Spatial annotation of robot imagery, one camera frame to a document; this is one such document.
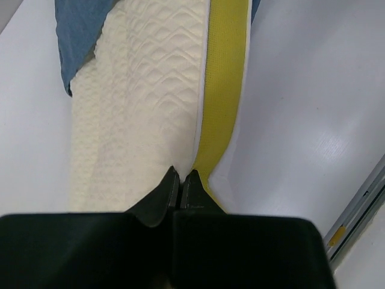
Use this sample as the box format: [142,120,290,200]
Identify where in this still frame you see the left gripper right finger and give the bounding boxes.
[173,171,334,288]

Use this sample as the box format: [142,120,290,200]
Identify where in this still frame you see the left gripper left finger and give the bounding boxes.
[1,167,179,288]

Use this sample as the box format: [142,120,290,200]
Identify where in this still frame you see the aluminium rail front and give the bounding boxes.
[324,160,384,268]

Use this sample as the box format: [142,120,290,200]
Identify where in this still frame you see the blue pillowcase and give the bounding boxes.
[54,0,116,96]

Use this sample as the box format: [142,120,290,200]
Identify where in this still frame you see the cream yellow pillow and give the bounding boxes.
[69,1,252,212]

